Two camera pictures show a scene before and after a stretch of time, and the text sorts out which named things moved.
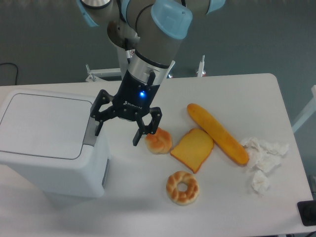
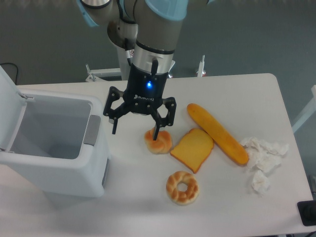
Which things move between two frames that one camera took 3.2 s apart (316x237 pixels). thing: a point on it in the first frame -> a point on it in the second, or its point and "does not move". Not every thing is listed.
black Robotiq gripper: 133,98 -> 143,93
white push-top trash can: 48,138 does not move
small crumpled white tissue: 260,182 does not move
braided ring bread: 179,197 does not move
